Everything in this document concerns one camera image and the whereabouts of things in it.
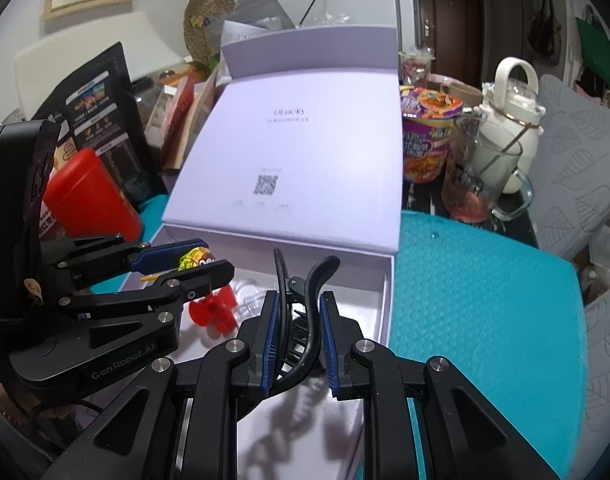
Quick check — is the yellow lollipop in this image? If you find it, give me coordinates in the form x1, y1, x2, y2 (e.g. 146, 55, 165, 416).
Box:
138, 247, 216, 283

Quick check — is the red flower hair clip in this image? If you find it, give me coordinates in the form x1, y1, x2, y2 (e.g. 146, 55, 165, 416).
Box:
189, 285, 238, 335

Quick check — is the clear plastic hair clip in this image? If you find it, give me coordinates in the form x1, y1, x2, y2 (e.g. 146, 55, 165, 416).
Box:
232, 278, 266, 324

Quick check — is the black long hair clip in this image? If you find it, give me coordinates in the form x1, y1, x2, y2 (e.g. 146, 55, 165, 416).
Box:
266, 248, 341, 398

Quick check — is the red cylindrical canister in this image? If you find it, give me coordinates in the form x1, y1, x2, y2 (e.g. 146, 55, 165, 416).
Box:
44, 148, 144, 242

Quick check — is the lavender open gift box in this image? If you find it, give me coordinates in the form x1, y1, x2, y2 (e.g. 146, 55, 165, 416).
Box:
120, 23, 404, 480

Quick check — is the black snack pouch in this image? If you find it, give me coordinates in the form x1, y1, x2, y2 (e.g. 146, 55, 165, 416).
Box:
33, 42, 165, 207

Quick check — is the teal bubble mailer mat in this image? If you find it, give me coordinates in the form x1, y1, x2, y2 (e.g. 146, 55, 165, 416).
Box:
89, 194, 587, 480

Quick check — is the glass measuring jug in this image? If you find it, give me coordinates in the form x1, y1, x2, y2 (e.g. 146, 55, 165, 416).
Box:
441, 115, 534, 224

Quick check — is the instant noodle cup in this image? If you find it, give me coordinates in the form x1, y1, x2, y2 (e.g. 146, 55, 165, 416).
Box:
401, 86, 463, 184

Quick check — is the white cream kettle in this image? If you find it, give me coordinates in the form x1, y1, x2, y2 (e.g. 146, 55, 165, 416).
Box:
480, 56, 546, 174

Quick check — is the grey leaf cushion near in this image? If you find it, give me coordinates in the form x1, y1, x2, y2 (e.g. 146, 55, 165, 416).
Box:
568, 289, 610, 479

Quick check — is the grey leaf cushion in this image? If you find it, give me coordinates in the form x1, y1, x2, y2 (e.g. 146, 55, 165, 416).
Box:
528, 74, 610, 260
568, 289, 610, 479

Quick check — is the grey leaf cushion far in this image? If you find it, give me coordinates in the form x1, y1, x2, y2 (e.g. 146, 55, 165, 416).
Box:
528, 74, 610, 260

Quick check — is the green tote bag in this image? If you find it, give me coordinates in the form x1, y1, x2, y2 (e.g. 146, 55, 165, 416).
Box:
576, 4, 610, 87

